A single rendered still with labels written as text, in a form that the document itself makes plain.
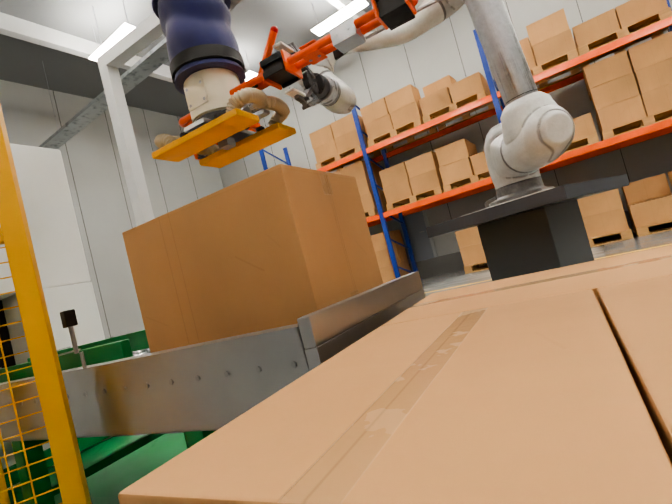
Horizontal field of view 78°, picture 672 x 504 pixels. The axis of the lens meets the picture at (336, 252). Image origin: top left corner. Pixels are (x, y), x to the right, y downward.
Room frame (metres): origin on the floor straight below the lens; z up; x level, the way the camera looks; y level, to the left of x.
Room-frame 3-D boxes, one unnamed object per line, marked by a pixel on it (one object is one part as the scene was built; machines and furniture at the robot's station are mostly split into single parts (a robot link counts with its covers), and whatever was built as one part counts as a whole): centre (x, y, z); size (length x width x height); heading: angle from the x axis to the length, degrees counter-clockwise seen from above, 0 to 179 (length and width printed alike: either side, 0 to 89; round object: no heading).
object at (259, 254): (1.26, 0.24, 0.75); 0.60 x 0.40 x 0.40; 62
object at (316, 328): (1.10, -0.07, 0.58); 0.70 x 0.03 x 0.06; 152
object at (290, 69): (1.16, 0.02, 1.27); 0.10 x 0.08 x 0.06; 153
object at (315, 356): (1.10, -0.08, 0.47); 0.70 x 0.03 x 0.15; 152
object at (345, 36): (1.06, -0.17, 1.26); 0.07 x 0.07 x 0.04; 63
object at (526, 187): (1.50, -0.68, 0.79); 0.22 x 0.18 x 0.06; 48
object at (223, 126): (1.19, 0.29, 1.16); 0.34 x 0.10 x 0.05; 63
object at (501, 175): (1.48, -0.69, 0.93); 0.18 x 0.16 x 0.22; 1
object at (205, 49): (1.27, 0.24, 1.38); 0.23 x 0.23 x 0.04
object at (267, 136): (1.36, 0.20, 1.16); 0.34 x 0.10 x 0.05; 63
